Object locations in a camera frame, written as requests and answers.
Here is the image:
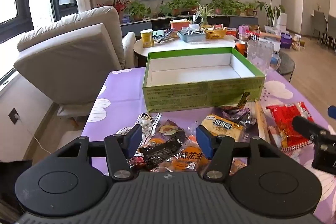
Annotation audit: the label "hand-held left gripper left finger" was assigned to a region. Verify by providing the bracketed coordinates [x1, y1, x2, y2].
[56, 124, 143, 181]

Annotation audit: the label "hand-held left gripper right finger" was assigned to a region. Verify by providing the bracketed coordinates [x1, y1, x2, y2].
[196, 126, 282, 180]

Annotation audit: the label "orange-striped clear snack packet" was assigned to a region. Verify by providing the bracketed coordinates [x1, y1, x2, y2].
[157, 135, 210, 173]

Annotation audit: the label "white cartoon snack packet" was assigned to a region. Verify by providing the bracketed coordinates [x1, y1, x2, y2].
[115, 112, 162, 146]

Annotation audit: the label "black snack packet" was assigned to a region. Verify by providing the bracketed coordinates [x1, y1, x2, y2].
[138, 139, 184, 170]

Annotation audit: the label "green cardboard box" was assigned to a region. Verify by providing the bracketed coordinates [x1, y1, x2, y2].
[142, 47, 265, 113]

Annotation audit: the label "dark red snack packet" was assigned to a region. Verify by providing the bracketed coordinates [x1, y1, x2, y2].
[127, 156, 147, 169]

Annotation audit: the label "yellow cracker packet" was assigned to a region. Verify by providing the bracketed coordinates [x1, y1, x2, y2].
[201, 114, 246, 142]

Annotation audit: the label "small orange snack packet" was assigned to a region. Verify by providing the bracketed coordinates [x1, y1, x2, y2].
[231, 158, 247, 174]

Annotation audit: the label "dark purple snack packet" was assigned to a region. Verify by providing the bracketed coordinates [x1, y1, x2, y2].
[220, 106, 256, 132]

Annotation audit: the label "long beige snack packet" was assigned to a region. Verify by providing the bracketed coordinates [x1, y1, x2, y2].
[255, 99, 271, 143]

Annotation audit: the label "purple floral tablecloth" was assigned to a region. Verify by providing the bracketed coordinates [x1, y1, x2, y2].
[81, 67, 336, 216]

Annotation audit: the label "brown yellow snack packet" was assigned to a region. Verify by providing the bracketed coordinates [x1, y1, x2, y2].
[236, 92, 251, 109]

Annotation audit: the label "dark round side table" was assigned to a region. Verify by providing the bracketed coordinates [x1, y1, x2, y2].
[273, 51, 296, 83]

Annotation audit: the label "clear plastic pitcher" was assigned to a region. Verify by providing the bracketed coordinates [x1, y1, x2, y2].
[247, 40, 281, 76]

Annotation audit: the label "grey dining chairs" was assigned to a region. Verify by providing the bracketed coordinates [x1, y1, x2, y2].
[312, 9, 336, 52]

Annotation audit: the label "round white coffee table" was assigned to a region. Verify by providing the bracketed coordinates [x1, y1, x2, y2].
[133, 35, 237, 67]

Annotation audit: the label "yellow can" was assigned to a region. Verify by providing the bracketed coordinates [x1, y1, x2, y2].
[140, 29, 155, 48]

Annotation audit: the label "orange cup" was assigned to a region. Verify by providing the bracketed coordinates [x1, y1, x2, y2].
[236, 40, 248, 57]

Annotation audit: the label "beige armchair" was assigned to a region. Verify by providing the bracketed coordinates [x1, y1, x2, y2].
[14, 6, 137, 119]

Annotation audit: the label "grey plastic tray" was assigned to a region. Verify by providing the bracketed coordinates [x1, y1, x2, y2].
[177, 28, 206, 43]

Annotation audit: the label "yellow woven basket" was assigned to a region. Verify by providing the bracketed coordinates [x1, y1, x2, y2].
[202, 25, 227, 39]

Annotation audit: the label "grey television console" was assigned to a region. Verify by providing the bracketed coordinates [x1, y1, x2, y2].
[120, 14, 259, 37]

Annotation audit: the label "tall plant in white pot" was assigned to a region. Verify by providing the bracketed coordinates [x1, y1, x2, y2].
[259, 0, 287, 31]

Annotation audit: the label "orange tissue box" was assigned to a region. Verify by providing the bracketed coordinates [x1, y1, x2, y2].
[170, 20, 191, 30]

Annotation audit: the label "spider plant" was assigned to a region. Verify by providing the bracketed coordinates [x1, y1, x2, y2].
[193, 3, 212, 26]

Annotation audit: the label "red flower plant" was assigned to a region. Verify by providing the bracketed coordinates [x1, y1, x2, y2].
[97, 0, 132, 20]

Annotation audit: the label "row of potted plants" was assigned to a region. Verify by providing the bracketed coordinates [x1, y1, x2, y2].
[125, 0, 263, 22]

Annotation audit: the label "white power cable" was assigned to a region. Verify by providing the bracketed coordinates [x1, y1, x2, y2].
[15, 116, 53, 154]

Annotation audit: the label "wall socket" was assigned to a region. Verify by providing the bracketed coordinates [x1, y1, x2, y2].
[8, 108, 21, 125]

